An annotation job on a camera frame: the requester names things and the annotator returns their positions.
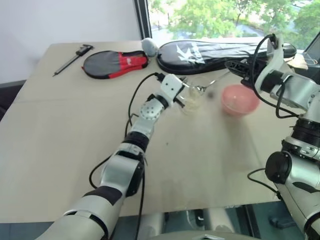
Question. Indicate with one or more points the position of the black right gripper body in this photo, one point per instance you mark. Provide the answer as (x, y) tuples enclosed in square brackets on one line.
[(249, 78)]

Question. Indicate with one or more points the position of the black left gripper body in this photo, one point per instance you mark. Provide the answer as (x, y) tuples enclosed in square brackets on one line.
[(179, 97)]

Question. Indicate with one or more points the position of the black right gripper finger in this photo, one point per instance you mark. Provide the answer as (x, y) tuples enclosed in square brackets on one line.
[(236, 63), (237, 71)]

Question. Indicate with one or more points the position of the clear glass mug with oatmeal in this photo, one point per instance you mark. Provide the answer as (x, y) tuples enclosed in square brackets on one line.
[(192, 98)]

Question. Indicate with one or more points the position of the silver metal spoon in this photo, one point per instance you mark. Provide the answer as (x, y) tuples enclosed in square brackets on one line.
[(215, 81)]

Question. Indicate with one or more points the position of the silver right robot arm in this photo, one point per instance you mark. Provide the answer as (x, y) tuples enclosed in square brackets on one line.
[(297, 92)]

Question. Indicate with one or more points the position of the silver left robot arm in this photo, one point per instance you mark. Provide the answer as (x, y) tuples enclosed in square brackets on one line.
[(120, 172)]

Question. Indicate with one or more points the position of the pink plastic bowl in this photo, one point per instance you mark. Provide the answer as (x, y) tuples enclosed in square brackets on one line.
[(239, 99)]

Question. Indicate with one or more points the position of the black racket bag white print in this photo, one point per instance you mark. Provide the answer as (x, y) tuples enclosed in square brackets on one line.
[(212, 56)]

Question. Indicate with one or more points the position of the grey plush toy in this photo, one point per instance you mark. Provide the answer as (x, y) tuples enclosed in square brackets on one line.
[(150, 46)]

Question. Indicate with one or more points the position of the brown paper wrapper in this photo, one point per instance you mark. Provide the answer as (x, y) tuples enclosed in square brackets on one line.
[(298, 62)]

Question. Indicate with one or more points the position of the dark laptop screen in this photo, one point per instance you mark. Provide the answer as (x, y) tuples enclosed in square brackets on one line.
[(312, 51)]

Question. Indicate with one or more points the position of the black and red paddle case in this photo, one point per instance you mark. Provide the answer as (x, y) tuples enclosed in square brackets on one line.
[(115, 64)]

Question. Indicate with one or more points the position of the black vernier caliper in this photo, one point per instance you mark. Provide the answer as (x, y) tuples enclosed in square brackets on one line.
[(72, 59)]

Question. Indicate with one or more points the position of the silver rounded robot leg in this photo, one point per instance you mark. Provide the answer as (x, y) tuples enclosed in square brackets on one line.
[(153, 223), (220, 220)]

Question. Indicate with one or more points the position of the silver robot torso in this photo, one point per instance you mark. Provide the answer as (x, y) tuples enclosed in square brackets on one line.
[(202, 236)]

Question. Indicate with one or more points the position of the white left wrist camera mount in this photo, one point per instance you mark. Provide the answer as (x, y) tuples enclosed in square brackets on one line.
[(170, 86)]

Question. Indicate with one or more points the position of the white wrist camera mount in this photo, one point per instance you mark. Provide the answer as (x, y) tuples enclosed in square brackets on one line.
[(273, 58), (170, 86)]

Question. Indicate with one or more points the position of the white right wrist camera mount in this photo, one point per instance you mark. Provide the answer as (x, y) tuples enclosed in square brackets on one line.
[(273, 58)]

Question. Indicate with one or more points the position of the dark window frame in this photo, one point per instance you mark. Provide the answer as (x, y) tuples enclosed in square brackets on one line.
[(143, 18)]

